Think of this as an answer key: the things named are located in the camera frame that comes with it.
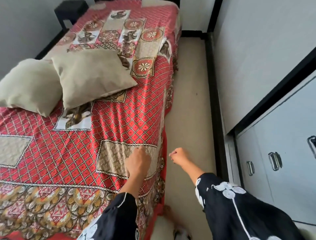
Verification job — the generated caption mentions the person's right hand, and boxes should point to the person's right hand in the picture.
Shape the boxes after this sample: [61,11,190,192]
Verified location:
[169,147,191,165]

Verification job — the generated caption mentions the person's left hand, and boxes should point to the person's left hand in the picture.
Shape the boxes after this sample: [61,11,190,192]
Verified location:
[124,146,151,178]

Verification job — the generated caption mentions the red patterned bedsheet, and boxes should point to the red patterned bedsheet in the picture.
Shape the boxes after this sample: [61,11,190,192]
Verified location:
[0,0,183,240]

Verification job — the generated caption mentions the beige pillow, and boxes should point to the beige pillow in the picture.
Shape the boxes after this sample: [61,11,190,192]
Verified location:
[0,58,64,117]
[51,49,138,110]

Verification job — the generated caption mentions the person's left forearm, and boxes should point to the person's left forearm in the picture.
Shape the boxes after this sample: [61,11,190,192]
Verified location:
[119,170,147,199]

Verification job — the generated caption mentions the person's right forearm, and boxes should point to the person's right forearm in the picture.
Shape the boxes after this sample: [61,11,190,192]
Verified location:
[180,158,205,185]

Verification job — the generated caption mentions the person's left foot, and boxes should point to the person's left foot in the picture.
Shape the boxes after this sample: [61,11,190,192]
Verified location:
[163,205,179,221]

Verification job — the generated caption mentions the black floral blouse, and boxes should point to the black floral blouse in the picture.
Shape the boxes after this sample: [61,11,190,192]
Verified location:
[76,172,306,240]

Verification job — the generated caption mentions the light grey jeans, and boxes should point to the light grey jeans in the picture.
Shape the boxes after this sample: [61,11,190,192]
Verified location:
[172,225,193,240]

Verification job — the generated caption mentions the white wardrobe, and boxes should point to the white wardrobe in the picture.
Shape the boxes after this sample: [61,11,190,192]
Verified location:
[223,48,316,230]

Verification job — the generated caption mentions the black stool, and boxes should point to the black stool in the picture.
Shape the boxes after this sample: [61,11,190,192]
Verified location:
[54,0,89,31]

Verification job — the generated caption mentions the chrome drawer handle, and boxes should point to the chrome drawer handle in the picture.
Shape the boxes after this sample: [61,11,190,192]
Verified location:
[307,135,316,159]
[268,152,283,171]

